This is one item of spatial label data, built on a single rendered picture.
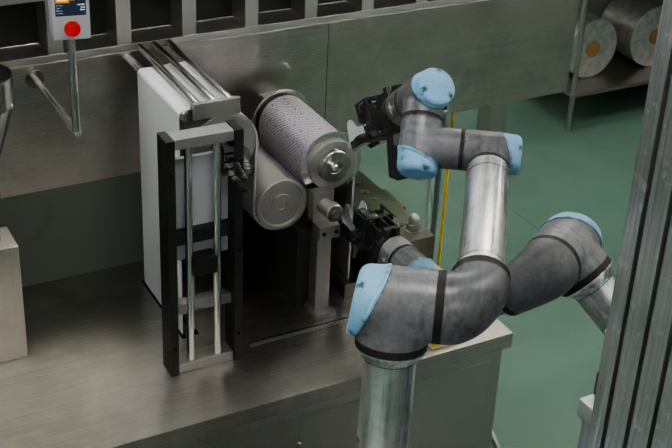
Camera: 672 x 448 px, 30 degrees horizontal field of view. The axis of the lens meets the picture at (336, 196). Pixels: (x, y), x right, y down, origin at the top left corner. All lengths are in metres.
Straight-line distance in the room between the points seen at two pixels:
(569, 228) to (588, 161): 3.35
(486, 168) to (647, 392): 0.54
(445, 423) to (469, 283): 1.02
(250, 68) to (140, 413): 0.86
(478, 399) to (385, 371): 0.98
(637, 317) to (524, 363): 2.53
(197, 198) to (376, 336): 0.67
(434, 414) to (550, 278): 0.67
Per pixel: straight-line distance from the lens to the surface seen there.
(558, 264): 2.33
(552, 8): 3.34
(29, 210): 2.88
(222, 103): 2.51
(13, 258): 2.61
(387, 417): 2.02
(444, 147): 2.23
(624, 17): 6.31
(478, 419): 2.98
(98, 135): 2.85
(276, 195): 2.70
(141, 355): 2.72
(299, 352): 2.72
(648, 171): 1.73
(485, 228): 2.06
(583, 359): 4.40
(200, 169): 2.46
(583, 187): 5.52
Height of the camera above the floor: 2.47
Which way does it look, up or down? 28 degrees down
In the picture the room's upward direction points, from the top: 3 degrees clockwise
